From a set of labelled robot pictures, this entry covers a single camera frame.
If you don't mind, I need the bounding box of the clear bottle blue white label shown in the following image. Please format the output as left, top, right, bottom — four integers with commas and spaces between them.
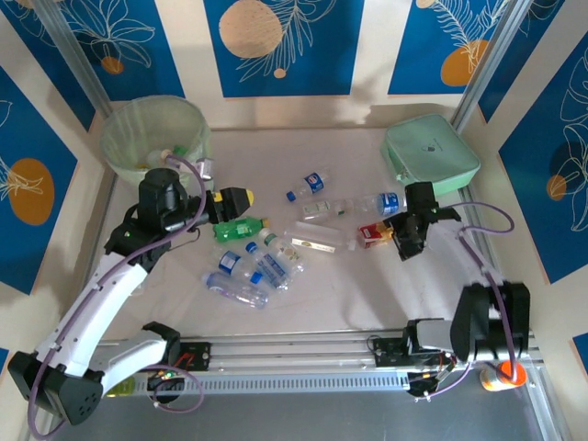
334, 191, 409, 218

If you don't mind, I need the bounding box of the red printed package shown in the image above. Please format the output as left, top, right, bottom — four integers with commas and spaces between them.
356, 220, 397, 250

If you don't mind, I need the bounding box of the crushed clear bottle blue label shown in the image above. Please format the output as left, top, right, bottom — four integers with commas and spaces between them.
209, 246, 264, 285

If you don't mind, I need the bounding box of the clear bottle pale green cap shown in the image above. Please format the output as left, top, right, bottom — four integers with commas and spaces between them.
258, 227, 308, 277

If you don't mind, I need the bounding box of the clear bottle blue printed label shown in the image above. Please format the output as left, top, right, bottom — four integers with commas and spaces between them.
245, 242, 295, 294

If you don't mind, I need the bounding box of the clear bottle Pepsi label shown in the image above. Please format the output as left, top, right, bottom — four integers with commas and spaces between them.
285, 167, 333, 203

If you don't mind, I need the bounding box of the small clear bottle white label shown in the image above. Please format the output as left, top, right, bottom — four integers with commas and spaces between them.
301, 199, 341, 224

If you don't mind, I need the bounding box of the clear bottle light blue label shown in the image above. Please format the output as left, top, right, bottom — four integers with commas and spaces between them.
201, 270, 270, 311

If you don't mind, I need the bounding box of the long clear bottle white cap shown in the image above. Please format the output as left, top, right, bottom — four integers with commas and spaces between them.
283, 221, 359, 254

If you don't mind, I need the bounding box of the clear bin with green liner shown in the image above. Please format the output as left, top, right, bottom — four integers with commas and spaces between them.
100, 96, 213, 185
99, 95, 215, 194

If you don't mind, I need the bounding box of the mint green zip case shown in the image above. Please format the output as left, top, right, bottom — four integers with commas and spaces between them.
379, 113, 482, 198

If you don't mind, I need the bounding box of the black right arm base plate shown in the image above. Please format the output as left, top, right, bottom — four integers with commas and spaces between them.
370, 337, 408, 368

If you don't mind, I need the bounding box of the aluminium frame post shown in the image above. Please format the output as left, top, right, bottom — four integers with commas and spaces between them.
449, 0, 537, 132
34, 0, 114, 116

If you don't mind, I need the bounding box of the aluminium front frame rail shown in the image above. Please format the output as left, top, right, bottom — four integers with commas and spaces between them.
98, 328, 537, 382

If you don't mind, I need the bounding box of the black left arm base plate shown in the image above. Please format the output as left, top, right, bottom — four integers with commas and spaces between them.
176, 340, 213, 372

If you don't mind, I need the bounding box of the grey slotted cable duct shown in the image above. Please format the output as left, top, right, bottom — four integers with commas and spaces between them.
103, 370, 411, 399

